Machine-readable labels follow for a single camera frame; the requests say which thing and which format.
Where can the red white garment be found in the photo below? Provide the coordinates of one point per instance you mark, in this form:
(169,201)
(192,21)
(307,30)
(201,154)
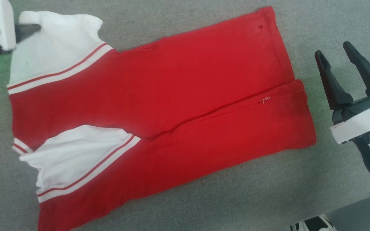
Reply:
(172,80)

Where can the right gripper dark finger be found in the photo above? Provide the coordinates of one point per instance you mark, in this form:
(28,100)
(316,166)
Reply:
(332,86)
(368,77)

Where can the white black robot base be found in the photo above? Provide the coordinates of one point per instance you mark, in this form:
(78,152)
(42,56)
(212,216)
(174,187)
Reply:
(313,224)

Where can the grey fabric sofa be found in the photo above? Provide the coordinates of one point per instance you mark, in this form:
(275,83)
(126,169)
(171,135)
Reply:
(236,202)

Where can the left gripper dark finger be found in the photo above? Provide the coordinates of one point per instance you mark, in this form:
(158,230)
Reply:
(26,31)

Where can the right gripper white band body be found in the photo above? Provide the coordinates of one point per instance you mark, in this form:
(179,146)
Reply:
(365,118)

